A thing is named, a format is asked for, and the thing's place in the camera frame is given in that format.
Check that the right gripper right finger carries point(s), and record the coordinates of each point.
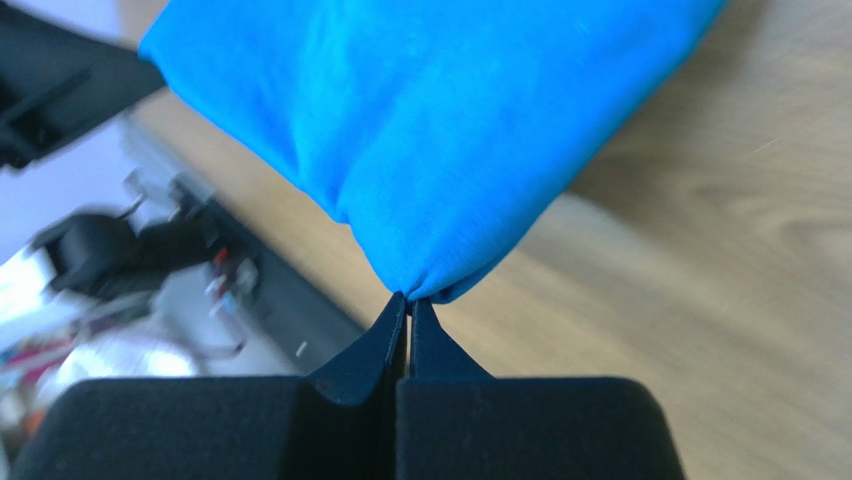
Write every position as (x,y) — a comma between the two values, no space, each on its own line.
(456,421)

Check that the blue t shirt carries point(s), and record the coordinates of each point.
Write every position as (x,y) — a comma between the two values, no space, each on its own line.
(439,131)

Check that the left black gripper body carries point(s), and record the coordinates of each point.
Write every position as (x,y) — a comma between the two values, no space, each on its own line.
(58,85)

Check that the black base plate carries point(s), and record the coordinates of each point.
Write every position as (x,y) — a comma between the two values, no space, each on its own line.
(290,319)

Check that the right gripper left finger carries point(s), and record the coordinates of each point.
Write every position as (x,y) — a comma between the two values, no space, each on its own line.
(336,423)

